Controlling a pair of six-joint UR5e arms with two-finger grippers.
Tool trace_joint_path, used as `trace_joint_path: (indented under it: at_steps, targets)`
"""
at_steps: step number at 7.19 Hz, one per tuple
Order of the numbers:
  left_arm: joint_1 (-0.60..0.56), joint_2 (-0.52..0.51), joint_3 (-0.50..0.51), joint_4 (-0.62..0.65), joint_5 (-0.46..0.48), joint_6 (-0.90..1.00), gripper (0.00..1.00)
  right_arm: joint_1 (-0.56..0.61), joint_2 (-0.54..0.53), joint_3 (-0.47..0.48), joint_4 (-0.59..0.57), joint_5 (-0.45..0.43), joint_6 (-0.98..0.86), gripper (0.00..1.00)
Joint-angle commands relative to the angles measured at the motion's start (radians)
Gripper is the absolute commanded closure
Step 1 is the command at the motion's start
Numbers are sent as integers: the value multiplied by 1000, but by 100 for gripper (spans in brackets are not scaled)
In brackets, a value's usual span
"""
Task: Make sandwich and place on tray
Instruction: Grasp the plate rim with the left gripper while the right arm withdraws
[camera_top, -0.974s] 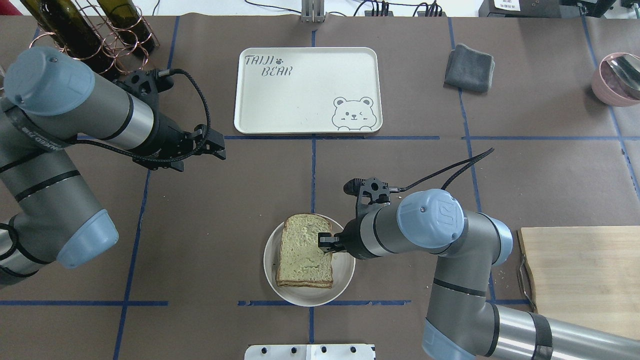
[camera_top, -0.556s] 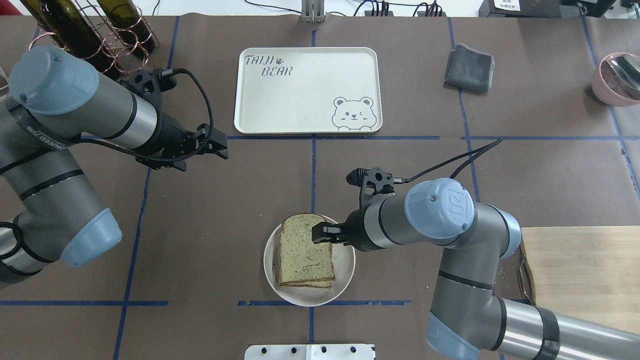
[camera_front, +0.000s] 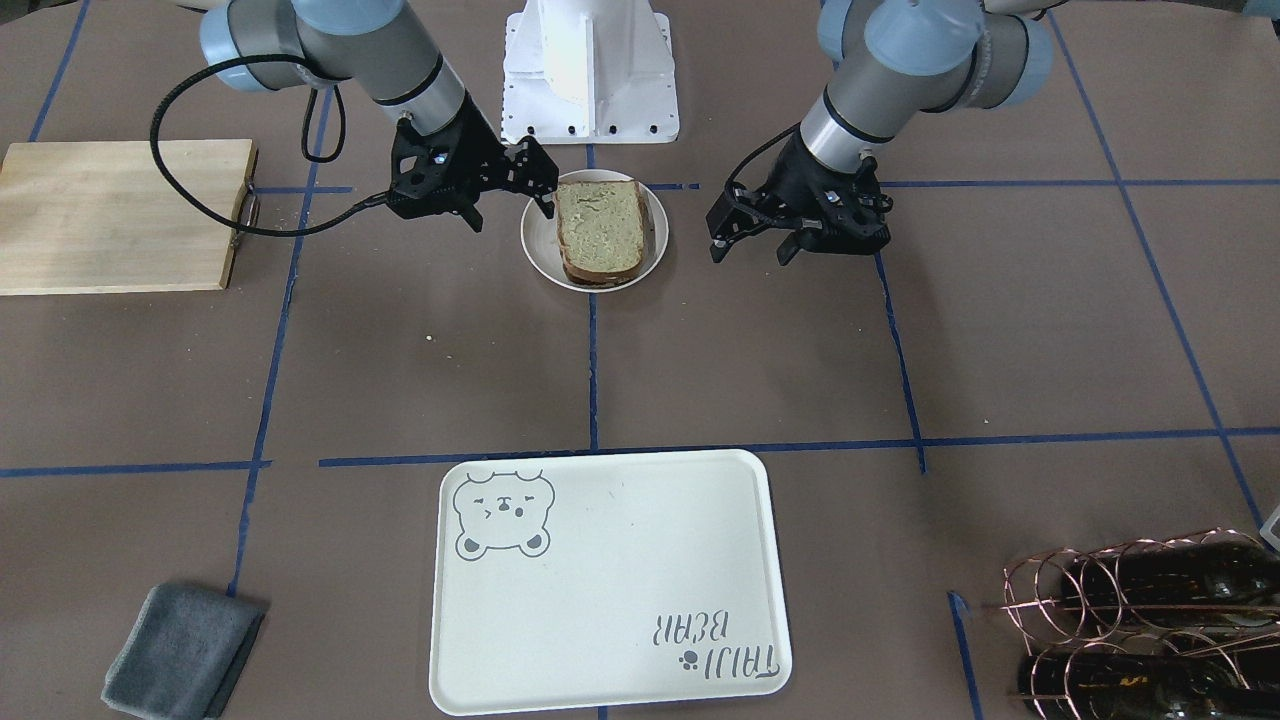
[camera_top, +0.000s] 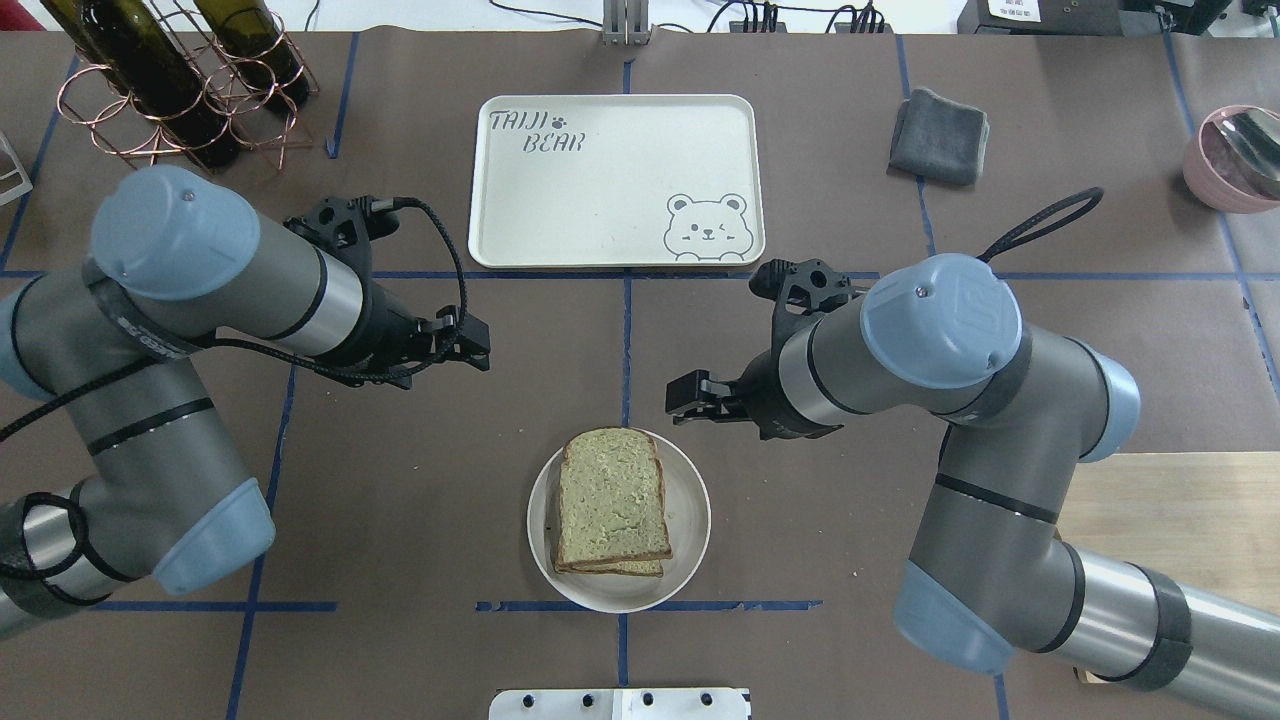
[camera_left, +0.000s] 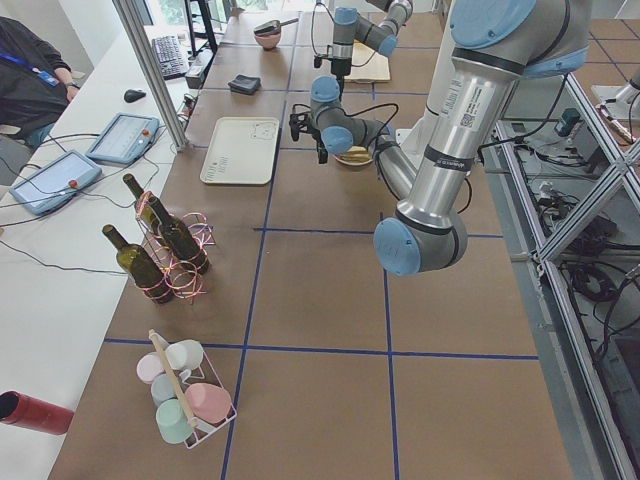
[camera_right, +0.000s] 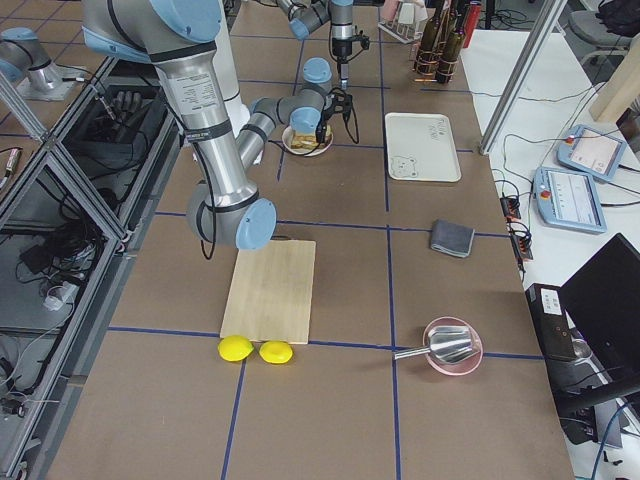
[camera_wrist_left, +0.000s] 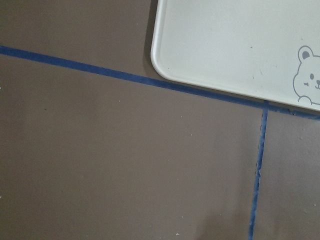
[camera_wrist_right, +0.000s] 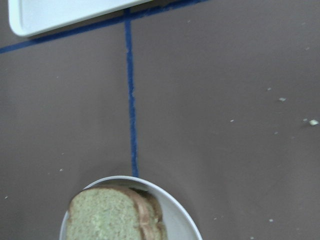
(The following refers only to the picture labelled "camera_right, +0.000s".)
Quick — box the yellow lemon half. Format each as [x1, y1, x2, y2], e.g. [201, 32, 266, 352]
[259, 340, 294, 365]

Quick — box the cream bear serving tray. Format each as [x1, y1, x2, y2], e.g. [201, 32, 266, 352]
[384, 112, 462, 183]

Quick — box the blue teach pendant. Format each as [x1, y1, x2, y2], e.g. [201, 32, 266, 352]
[556, 125, 627, 183]
[533, 166, 607, 234]

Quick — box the blue teach pendant near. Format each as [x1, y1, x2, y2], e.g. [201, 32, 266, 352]
[533, 166, 607, 234]

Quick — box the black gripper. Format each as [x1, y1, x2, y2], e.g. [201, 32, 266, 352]
[315, 88, 360, 144]
[330, 34, 370, 90]

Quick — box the metal scoop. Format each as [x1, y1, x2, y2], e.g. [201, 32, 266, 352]
[393, 325, 479, 364]

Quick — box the copper wire bottle rack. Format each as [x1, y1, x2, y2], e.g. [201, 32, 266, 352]
[413, 48, 461, 84]

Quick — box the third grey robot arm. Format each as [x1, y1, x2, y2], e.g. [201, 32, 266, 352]
[1, 27, 72, 101]

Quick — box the orange electronics board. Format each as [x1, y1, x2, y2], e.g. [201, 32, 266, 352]
[500, 196, 521, 220]

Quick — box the white wire dish rack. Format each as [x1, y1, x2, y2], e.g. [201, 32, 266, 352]
[378, 0, 428, 44]

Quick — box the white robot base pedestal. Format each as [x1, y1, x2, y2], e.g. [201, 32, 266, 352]
[212, 26, 250, 137]

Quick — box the folded grey cloth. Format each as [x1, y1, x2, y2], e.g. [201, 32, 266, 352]
[430, 219, 475, 258]

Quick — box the blue teach pendant far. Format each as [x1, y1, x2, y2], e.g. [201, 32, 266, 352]
[556, 125, 627, 183]

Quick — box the white round plate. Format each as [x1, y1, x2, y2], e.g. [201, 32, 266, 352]
[282, 126, 333, 157]

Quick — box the black laptop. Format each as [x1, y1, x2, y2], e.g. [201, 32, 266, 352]
[560, 233, 639, 372]

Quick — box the aluminium frame post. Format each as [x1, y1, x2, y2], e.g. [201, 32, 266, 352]
[479, 0, 568, 155]

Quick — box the black computer box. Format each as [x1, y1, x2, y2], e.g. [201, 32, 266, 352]
[525, 283, 592, 362]

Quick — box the dark glass wine bottle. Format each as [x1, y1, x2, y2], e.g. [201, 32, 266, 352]
[435, 14, 465, 84]
[415, 0, 446, 75]

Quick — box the pink bowl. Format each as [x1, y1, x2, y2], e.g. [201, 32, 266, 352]
[422, 316, 484, 376]

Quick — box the wooden cutting board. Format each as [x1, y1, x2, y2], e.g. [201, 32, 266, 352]
[220, 240, 316, 344]

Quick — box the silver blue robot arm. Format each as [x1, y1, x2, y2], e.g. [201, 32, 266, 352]
[276, 0, 370, 90]
[83, 1, 334, 250]

